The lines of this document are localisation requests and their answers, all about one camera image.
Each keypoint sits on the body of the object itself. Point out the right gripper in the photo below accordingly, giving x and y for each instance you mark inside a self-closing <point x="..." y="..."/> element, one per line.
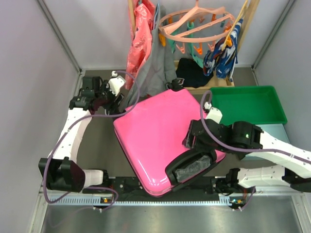
<point x="188" y="141"/>

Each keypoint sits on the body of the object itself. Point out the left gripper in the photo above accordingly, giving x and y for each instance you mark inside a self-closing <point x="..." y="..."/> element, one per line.
<point x="112" y="106"/>

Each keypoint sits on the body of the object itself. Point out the pink hard-shell suitcase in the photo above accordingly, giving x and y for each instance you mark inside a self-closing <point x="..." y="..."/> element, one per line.
<point x="151" y="136"/>

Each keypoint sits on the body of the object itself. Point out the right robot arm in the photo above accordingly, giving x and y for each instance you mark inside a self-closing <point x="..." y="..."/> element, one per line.
<point x="292" y="165"/>

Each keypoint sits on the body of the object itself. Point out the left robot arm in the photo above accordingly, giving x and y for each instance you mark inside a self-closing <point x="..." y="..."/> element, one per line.
<point x="62" y="172"/>

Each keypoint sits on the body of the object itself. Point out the wooden clothes rack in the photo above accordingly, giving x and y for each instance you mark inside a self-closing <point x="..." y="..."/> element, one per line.
<point x="246" y="13"/>

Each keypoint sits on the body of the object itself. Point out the dark navy folded garment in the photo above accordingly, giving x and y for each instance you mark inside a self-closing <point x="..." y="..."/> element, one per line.
<point x="190" y="74"/>

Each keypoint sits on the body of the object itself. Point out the coral patterned jacket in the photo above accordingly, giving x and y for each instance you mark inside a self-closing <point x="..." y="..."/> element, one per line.
<point x="141" y="19"/>

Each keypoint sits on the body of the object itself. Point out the green plastic tray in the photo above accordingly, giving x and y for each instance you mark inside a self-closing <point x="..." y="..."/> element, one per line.
<point x="253" y="104"/>

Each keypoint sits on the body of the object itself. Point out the grey hanging garment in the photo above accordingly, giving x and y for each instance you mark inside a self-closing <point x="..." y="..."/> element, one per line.
<point x="155" y="73"/>

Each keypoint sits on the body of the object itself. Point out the light blue plastic tray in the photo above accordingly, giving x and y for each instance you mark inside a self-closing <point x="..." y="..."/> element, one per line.
<point x="273" y="134"/>

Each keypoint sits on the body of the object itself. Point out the blue white patterned garment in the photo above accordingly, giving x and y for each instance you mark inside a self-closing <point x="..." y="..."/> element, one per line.
<point x="223" y="61"/>

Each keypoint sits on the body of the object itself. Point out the pink round clothes hanger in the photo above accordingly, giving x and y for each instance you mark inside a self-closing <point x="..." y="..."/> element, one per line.
<point x="173" y="20"/>

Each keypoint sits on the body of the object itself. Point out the teal round clothes hanger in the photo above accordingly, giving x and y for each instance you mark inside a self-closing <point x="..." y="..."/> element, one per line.
<point x="197" y="36"/>

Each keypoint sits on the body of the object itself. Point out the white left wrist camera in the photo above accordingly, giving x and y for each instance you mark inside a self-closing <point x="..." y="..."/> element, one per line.
<point x="115" y="84"/>

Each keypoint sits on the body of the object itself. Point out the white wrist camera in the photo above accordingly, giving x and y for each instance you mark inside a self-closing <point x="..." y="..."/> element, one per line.
<point x="212" y="113"/>
<point x="115" y="84"/>

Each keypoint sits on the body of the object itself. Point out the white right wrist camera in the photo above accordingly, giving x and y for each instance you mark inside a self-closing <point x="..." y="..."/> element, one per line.
<point x="212" y="113"/>

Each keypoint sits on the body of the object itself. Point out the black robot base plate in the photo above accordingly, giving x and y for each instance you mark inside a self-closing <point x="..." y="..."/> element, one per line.
<point x="202" y="189"/>

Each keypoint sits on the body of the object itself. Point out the aluminium rail frame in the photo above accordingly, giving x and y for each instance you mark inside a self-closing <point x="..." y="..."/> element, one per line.
<point x="205" y="206"/>

